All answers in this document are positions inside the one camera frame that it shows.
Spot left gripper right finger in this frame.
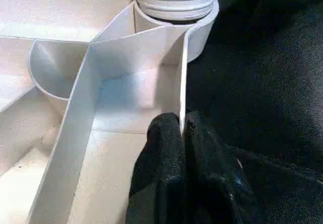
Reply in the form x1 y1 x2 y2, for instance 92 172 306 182
184 110 260 224

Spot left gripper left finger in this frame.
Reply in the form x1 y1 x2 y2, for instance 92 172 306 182
125 112 188 224

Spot white plastic table top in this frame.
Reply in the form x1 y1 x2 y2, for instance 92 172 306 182
0 0 221 224

